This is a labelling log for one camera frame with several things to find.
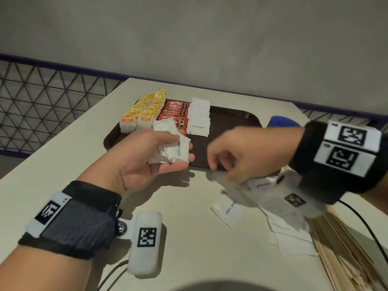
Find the row of red coffee sachets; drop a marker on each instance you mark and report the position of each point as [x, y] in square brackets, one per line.
[175, 110]

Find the person's right hand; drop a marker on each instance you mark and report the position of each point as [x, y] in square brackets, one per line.
[257, 151]

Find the bundle of white sugar packets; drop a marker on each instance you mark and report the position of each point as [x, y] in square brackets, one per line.
[169, 154]

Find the black wristband white markers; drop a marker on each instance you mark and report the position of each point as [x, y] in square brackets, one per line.
[312, 184]
[85, 227]

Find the purple metal mesh railing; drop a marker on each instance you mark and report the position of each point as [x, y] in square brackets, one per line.
[60, 67]

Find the bundle of wooden stir sticks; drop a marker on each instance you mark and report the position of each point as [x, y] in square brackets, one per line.
[339, 254]

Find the row of white sugar packets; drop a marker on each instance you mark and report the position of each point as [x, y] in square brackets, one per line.
[198, 127]

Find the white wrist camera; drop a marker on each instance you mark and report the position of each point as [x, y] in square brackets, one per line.
[145, 260]
[303, 209]

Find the row of white tea bags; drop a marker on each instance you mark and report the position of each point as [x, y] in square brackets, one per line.
[145, 122]
[127, 127]

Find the pile of white sugar packets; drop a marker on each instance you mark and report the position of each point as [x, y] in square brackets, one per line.
[227, 209]

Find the brown plastic tray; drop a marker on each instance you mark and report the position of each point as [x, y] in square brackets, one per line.
[230, 121]

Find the blue and white bowl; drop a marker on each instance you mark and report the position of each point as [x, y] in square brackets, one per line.
[282, 121]

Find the person's left hand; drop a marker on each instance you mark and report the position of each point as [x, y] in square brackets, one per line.
[127, 160]

